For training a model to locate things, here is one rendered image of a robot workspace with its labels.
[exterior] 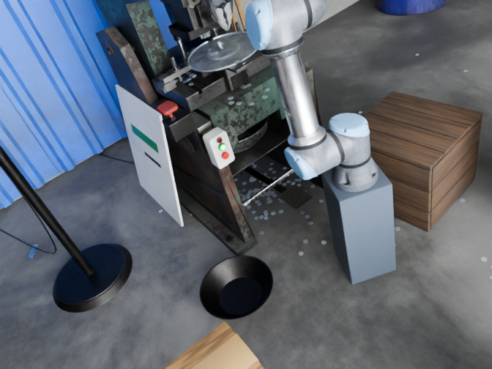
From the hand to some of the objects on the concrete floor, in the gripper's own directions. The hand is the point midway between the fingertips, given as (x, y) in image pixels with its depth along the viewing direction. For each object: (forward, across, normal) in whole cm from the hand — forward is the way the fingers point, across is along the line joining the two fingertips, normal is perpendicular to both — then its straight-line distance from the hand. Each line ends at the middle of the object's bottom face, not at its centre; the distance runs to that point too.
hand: (227, 27), depth 155 cm
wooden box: (+89, -46, +40) cm, 108 cm away
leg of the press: (+90, +27, -34) cm, 99 cm away
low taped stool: (+89, +77, +67) cm, 136 cm away
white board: (+90, +34, -51) cm, 108 cm away
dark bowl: (+89, +44, +28) cm, 103 cm away
